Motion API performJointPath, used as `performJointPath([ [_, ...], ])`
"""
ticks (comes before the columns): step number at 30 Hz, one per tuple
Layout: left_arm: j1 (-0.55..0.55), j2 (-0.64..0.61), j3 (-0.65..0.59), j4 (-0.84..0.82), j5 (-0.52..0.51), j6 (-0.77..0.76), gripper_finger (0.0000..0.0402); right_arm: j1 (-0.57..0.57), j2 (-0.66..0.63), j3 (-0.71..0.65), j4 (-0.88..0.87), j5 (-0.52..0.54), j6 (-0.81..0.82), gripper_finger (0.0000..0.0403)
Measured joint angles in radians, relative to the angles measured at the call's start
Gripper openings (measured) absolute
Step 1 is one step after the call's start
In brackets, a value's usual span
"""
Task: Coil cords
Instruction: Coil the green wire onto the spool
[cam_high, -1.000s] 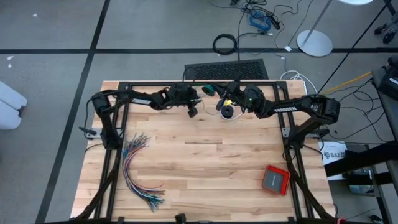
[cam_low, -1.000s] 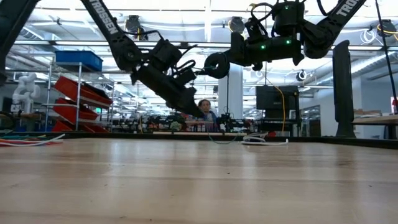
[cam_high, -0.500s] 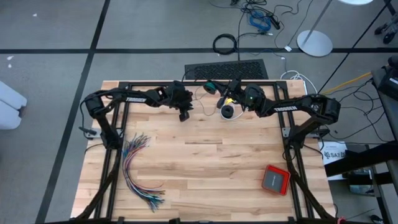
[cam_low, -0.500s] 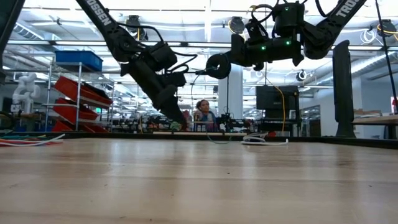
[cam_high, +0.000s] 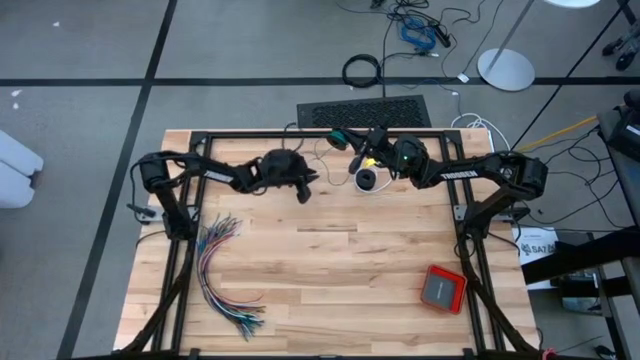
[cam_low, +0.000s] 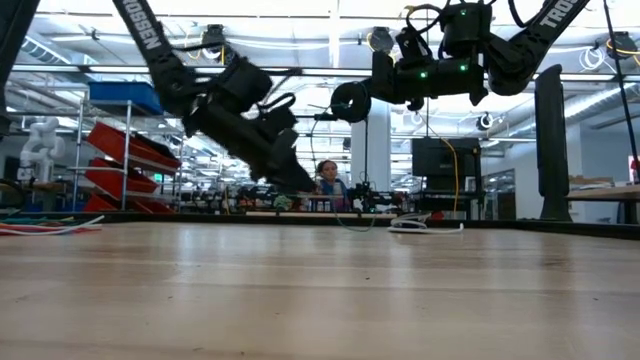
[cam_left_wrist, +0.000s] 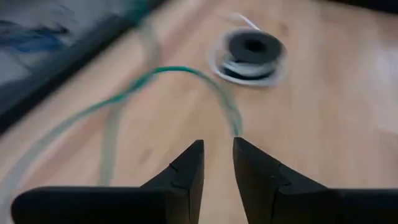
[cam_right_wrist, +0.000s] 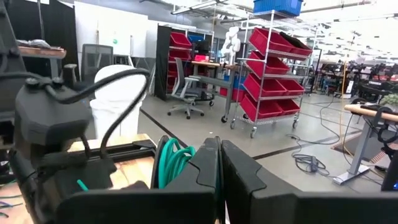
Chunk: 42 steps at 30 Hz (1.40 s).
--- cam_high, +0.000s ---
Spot black equipment cart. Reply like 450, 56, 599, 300
597, 87, 640, 231

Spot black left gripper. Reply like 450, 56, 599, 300
258, 148, 320, 205

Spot red tray with grey inside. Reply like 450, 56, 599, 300
419, 263, 469, 316

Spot black power strip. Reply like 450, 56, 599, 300
430, 23, 454, 50

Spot blue coiled cable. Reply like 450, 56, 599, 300
398, 16, 439, 53

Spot white paper sign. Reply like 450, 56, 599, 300
512, 225, 559, 291

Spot yellow floor cable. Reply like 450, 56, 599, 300
508, 115, 600, 157

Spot thin black pole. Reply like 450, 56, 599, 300
507, 0, 629, 151

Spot thick white cord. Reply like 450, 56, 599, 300
352, 164, 395, 195

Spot black metal stand beam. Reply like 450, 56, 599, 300
519, 227, 640, 286

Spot black plastic wire spool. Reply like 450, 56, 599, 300
354, 168, 380, 192
325, 128, 350, 152

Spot left wrist cable loop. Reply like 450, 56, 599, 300
281, 121, 306, 154

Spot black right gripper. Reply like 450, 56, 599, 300
342, 126, 400, 175

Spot bundle of coloured wires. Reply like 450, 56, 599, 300
195, 213, 266, 342

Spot white plastic furniture piece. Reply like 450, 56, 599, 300
0, 128, 45, 210

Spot black coiled cable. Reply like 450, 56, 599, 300
341, 53, 384, 90

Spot white lamp base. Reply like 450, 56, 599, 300
476, 0, 602, 93

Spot white floor cable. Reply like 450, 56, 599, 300
449, 112, 511, 151

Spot thin green wire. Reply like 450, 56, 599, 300
307, 130, 351, 187

